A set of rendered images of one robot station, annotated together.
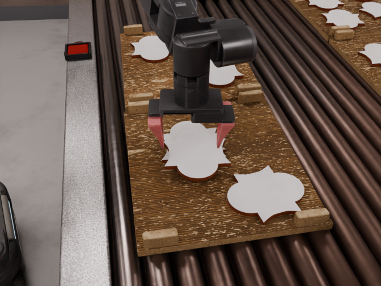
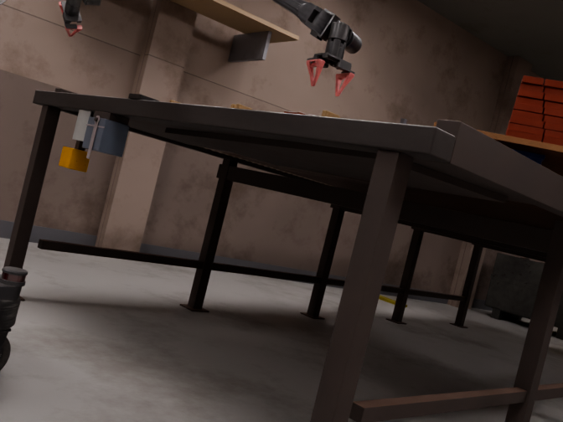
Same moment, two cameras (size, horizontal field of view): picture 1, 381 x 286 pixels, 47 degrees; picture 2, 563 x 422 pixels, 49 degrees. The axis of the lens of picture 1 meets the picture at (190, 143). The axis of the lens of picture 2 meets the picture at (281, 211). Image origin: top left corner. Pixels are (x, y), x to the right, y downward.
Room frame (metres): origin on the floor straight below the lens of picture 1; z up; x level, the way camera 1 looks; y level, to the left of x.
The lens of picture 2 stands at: (-0.93, 1.05, 0.68)
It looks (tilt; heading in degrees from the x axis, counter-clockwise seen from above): 1 degrees down; 327
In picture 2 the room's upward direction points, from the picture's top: 14 degrees clockwise
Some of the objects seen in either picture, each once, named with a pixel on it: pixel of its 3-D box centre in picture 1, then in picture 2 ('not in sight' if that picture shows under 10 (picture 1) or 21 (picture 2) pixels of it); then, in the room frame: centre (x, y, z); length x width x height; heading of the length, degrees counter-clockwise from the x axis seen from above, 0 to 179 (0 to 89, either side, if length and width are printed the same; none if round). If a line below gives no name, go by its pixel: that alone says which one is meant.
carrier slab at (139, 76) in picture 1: (184, 63); not in sight; (1.10, 0.02, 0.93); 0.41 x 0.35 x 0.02; 9
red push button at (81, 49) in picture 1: (78, 51); not in sight; (1.18, 0.34, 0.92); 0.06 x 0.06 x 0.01; 11
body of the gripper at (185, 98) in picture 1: (191, 88); (334, 53); (0.60, 0.00, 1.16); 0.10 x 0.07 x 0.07; 92
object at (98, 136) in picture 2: not in sight; (103, 137); (1.37, 0.38, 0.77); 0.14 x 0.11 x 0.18; 11
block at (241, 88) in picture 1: (248, 89); not in sight; (0.92, -0.15, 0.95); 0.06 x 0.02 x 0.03; 99
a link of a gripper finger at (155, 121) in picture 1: (170, 125); (320, 72); (0.59, 0.03, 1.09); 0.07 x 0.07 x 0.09; 2
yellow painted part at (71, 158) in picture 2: not in sight; (79, 140); (1.55, 0.42, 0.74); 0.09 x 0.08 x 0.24; 11
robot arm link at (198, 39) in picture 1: (195, 53); (339, 33); (0.60, -0.01, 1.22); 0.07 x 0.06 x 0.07; 112
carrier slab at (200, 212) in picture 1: (213, 162); not in sight; (0.68, -0.05, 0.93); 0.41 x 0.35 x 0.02; 10
